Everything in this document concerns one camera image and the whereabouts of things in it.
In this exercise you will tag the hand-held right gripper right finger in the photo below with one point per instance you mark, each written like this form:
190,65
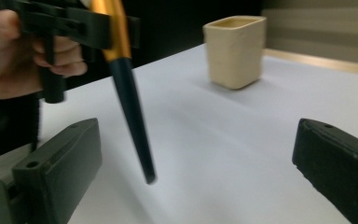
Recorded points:
341,165

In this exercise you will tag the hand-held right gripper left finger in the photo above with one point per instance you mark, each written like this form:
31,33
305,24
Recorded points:
60,168

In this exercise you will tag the cream square cup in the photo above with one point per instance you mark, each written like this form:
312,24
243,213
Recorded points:
234,53

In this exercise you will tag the black curtain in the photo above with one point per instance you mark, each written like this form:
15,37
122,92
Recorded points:
174,25

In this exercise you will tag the white table cover sheet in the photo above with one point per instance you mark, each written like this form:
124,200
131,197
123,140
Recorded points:
230,140

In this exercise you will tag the wooden counter cabinet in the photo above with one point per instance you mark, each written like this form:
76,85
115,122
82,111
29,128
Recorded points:
323,28

